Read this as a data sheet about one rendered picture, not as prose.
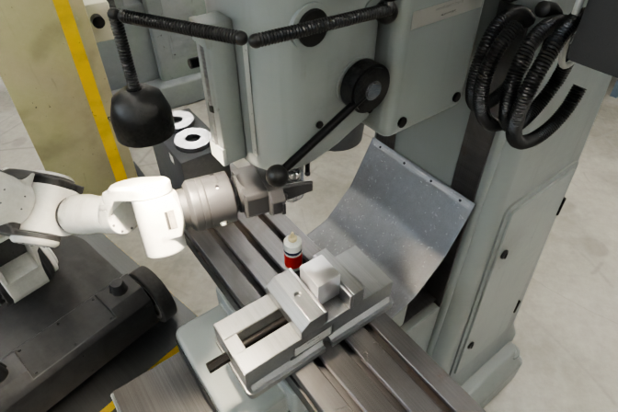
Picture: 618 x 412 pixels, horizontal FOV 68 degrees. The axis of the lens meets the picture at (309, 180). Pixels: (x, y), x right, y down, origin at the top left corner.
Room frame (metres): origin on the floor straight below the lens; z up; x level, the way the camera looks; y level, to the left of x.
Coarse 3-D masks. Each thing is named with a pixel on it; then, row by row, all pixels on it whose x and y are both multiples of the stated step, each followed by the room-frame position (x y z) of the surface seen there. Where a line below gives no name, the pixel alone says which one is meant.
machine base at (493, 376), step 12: (504, 348) 0.90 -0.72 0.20; (516, 348) 0.91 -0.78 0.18; (492, 360) 0.85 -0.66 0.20; (504, 360) 0.85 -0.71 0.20; (516, 360) 0.87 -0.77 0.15; (480, 372) 0.80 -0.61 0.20; (492, 372) 0.80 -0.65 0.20; (504, 372) 0.83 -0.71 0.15; (516, 372) 0.87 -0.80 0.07; (468, 384) 0.76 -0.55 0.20; (480, 384) 0.76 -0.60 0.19; (492, 384) 0.78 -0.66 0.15; (504, 384) 0.82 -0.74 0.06; (480, 396) 0.74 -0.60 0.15; (492, 396) 0.78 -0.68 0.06
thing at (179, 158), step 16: (176, 112) 1.02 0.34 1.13; (192, 112) 1.04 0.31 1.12; (176, 128) 0.94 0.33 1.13; (192, 128) 0.94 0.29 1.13; (208, 128) 0.96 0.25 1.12; (160, 144) 0.93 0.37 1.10; (176, 144) 0.87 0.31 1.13; (192, 144) 0.87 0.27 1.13; (208, 144) 0.88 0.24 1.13; (160, 160) 0.96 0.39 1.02; (176, 160) 0.84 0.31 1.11; (192, 160) 0.84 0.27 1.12; (208, 160) 0.86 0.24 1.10; (176, 176) 0.87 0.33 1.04; (192, 176) 0.83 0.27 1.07
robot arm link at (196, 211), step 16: (176, 192) 0.55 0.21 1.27; (192, 192) 0.54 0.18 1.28; (144, 208) 0.51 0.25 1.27; (160, 208) 0.51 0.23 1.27; (176, 208) 0.52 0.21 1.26; (192, 208) 0.52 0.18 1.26; (208, 208) 0.52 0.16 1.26; (144, 224) 0.50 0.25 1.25; (160, 224) 0.50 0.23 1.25; (176, 224) 0.50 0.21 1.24; (192, 224) 0.51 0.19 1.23; (208, 224) 0.52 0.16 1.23; (144, 240) 0.49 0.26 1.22; (160, 240) 0.49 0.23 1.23; (176, 240) 0.50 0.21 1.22; (160, 256) 0.47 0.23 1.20
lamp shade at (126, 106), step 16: (128, 96) 0.46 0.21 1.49; (144, 96) 0.47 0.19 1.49; (160, 96) 0.48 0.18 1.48; (112, 112) 0.46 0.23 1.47; (128, 112) 0.45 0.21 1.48; (144, 112) 0.45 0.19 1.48; (160, 112) 0.46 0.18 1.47; (128, 128) 0.44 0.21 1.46; (144, 128) 0.45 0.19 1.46; (160, 128) 0.46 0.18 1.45; (128, 144) 0.45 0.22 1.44; (144, 144) 0.44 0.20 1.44
